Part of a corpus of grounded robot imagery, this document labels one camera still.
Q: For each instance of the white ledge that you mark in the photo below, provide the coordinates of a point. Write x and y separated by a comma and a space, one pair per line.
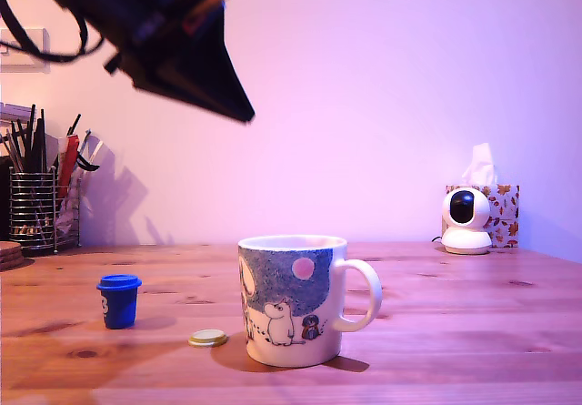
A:
11, 111

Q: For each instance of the white cartoon print mug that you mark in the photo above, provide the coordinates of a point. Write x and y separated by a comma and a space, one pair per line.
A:
291, 296

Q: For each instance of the black box behind rack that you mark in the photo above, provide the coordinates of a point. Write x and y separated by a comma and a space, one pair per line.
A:
3, 195

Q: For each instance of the thin long black stick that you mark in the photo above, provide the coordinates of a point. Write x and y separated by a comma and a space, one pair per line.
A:
32, 136

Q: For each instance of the wide black spatula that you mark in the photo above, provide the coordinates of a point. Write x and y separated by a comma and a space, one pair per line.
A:
41, 150

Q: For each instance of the gold coffee capsule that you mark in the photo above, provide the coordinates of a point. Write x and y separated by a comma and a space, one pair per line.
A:
208, 337

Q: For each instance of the white tissue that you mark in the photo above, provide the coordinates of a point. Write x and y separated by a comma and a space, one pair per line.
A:
480, 168

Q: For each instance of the blue coffee capsule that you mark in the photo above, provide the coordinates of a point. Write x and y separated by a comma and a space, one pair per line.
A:
119, 307

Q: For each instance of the cork coaster stack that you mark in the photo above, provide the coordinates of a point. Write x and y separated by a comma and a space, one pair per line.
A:
7, 255

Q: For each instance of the metal tongs with black head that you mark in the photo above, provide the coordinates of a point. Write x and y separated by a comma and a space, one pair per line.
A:
89, 167

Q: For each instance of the crumpled clear plastic bag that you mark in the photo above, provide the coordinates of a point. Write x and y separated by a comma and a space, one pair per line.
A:
67, 214

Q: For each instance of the white wall switch plate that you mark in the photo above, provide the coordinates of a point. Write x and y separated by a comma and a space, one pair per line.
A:
34, 66

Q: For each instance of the leaf print tissue box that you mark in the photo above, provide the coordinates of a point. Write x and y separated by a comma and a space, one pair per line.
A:
505, 214

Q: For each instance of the small white round camera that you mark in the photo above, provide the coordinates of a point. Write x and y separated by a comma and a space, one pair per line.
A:
477, 241

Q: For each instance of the red white paper sleeve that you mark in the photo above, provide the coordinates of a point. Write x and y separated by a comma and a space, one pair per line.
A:
68, 159

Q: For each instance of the short black stick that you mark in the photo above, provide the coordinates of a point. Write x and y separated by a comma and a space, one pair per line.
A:
73, 124

